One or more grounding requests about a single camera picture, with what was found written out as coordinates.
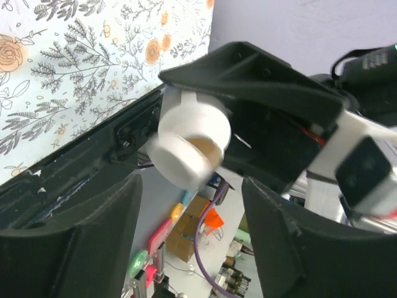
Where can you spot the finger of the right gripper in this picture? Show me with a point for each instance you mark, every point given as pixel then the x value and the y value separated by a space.
pixel 241 71
pixel 271 145

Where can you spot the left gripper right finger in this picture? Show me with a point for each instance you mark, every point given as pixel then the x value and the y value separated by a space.
pixel 299 253

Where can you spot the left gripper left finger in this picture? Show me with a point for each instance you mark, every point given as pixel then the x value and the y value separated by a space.
pixel 81 252

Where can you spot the white cap pill bottle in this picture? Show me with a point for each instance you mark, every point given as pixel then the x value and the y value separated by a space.
pixel 193 133

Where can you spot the colourful toy pieces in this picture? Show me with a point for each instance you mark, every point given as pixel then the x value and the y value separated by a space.
pixel 160 235

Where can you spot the cardboard boxes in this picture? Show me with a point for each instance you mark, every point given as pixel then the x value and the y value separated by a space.
pixel 180 241

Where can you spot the floral table mat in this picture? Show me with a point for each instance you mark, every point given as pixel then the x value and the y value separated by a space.
pixel 68 65

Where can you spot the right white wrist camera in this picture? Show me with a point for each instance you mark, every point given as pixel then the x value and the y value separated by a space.
pixel 360 157

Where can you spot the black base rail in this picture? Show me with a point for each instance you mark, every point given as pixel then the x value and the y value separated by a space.
pixel 29 196

